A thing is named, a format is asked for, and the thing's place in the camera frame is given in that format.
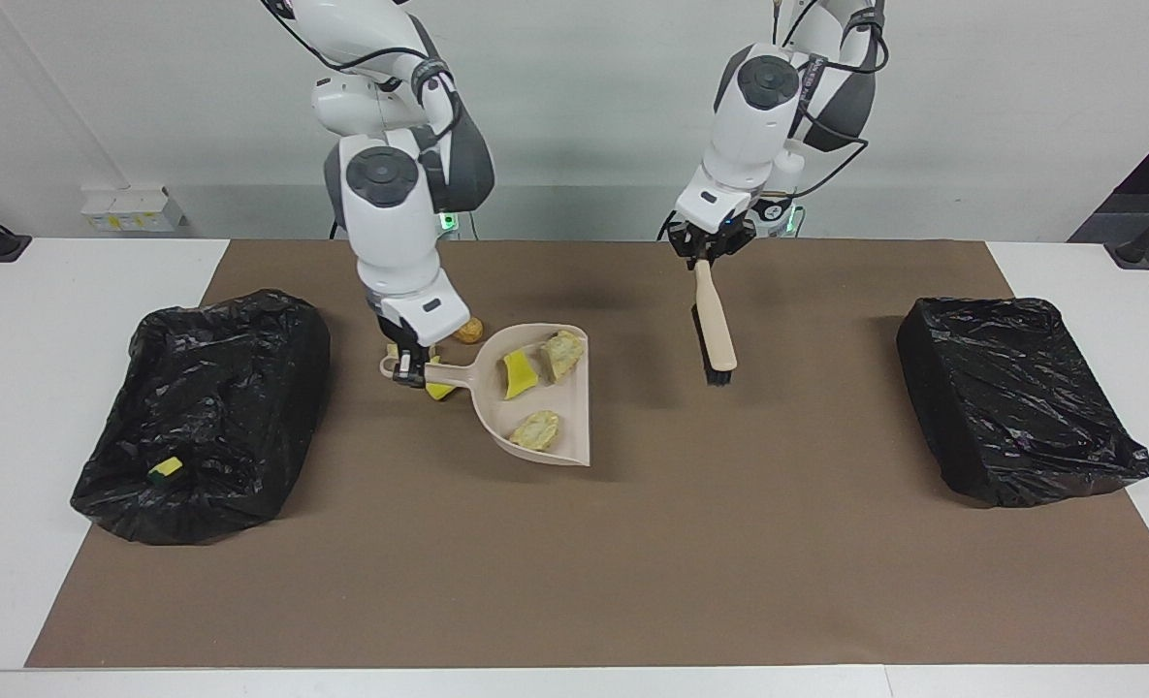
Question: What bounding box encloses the white wall socket box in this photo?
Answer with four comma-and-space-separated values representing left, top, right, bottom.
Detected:
80, 186, 187, 234

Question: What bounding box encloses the brown table mat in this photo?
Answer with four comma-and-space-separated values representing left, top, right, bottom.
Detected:
26, 238, 1149, 670

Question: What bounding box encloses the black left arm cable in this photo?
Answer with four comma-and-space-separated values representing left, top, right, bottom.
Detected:
768, 0, 890, 200

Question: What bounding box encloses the beige plastic dustpan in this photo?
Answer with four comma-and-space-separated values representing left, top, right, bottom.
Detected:
380, 323, 591, 468

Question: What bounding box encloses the beige hand brush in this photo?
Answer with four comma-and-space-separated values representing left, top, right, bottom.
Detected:
691, 258, 738, 388

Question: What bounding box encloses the black bag lined bin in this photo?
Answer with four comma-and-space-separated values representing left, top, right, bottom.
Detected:
70, 288, 332, 546
896, 296, 1149, 509

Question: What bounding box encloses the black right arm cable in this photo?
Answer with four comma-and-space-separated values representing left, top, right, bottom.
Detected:
264, 0, 463, 137

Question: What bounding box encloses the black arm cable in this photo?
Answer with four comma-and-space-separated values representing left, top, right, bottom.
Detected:
768, 0, 890, 200
264, 0, 463, 137

